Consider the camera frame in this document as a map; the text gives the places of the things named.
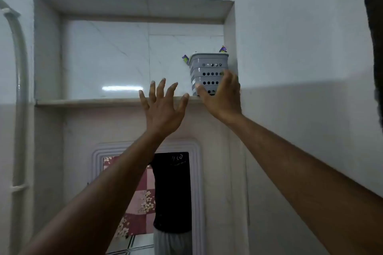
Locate person's left hand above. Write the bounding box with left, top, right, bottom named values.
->
left=138, top=78, right=190, bottom=140

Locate person's right hand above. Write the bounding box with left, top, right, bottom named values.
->
left=195, top=69, right=243, bottom=124

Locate grey perforated holder basket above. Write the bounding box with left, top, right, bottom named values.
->
left=189, top=52, right=229, bottom=97

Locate marble wall niche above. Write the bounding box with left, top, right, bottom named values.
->
left=33, top=0, right=239, bottom=108

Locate person's left forearm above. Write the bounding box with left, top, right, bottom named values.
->
left=18, top=131, right=178, bottom=255

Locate person's right forearm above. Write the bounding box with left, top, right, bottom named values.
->
left=216, top=113, right=383, bottom=255

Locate bunch of colourful toothbrushes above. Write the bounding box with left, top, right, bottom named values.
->
left=182, top=45, right=228, bottom=66

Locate white framed mirror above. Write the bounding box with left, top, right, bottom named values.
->
left=91, top=140, right=207, bottom=255

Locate white wall pipe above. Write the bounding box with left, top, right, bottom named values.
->
left=0, top=0, right=30, bottom=255

